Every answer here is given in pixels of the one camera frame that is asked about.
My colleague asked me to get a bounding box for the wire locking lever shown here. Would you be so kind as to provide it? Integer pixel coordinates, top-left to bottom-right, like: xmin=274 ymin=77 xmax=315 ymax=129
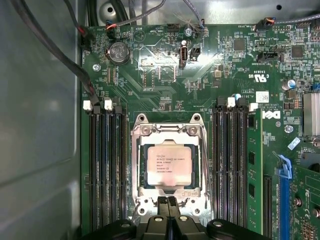
xmin=200 ymin=124 xmax=210 ymax=212
xmin=127 ymin=199 xmax=141 ymax=225

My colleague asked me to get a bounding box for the black PC case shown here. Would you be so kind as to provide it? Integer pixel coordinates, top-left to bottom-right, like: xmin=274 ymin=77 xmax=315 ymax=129
xmin=0 ymin=0 xmax=320 ymax=240

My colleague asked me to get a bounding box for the white clip RAM slot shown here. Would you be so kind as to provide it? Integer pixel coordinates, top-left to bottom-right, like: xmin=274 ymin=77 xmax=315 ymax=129
xmin=103 ymin=98 xmax=116 ymax=230
xmin=224 ymin=96 xmax=236 ymax=222
xmin=82 ymin=99 xmax=98 ymax=233

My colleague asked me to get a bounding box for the blue expansion slot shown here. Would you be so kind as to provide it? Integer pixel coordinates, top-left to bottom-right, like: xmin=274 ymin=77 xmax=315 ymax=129
xmin=276 ymin=154 xmax=293 ymax=240

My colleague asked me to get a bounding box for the green motherboard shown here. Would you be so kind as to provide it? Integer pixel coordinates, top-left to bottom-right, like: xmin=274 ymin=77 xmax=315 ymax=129
xmin=80 ymin=23 xmax=320 ymax=240

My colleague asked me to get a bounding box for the CPU socket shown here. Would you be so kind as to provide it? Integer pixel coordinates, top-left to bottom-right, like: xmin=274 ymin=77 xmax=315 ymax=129
xmin=129 ymin=112 xmax=210 ymax=223

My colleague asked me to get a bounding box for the thick black sleeved cable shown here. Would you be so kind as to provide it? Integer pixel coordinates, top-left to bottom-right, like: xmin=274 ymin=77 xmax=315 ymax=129
xmin=8 ymin=0 xmax=102 ymax=107

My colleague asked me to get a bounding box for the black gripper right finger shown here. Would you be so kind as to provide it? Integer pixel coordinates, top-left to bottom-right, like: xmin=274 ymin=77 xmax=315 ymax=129
xmin=169 ymin=195 xmax=270 ymax=240

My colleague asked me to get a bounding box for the silver internal USB port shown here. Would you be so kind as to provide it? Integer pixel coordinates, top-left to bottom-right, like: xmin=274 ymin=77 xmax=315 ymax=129
xmin=179 ymin=39 xmax=189 ymax=68

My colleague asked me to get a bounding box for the round coin battery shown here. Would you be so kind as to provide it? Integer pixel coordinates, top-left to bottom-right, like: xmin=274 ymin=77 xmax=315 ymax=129
xmin=104 ymin=41 xmax=131 ymax=67

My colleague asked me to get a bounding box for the silver chipset heatsink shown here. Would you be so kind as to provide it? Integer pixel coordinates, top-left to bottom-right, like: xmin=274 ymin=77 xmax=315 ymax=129
xmin=302 ymin=92 xmax=320 ymax=138

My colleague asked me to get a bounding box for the white barcode sticker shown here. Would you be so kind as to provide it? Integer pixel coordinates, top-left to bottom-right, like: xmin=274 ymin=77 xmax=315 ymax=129
xmin=255 ymin=91 xmax=270 ymax=102

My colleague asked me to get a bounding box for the green RAM stick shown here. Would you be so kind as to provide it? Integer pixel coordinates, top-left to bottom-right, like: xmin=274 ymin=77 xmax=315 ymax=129
xmin=246 ymin=102 xmax=264 ymax=236

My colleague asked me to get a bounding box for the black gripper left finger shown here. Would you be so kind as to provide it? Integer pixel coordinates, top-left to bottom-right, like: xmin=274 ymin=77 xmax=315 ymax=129
xmin=79 ymin=196 xmax=171 ymax=240

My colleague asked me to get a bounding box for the silver CPU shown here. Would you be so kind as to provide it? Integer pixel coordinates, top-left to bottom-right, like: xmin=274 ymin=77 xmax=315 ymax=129
xmin=146 ymin=145 xmax=193 ymax=187

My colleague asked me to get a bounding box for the black expansion slot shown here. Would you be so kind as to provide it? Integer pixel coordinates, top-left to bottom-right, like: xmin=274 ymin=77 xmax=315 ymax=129
xmin=263 ymin=174 xmax=274 ymax=239

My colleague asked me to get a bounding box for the thin black cable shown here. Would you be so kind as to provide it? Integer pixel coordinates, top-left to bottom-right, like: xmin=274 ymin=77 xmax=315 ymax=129
xmin=63 ymin=0 xmax=97 ymax=48

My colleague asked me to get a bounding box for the black clip RAM slot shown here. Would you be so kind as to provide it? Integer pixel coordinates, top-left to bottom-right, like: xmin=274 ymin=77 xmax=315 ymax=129
xmin=113 ymin=104 xmax=128 ymax=225
xmin=234 ymin=97 xmax=248 ymax=227
xmin=211 ymin=96 xmax=225 ymax=221
xmin=92 ymin=104 xmax=105 ymax=232

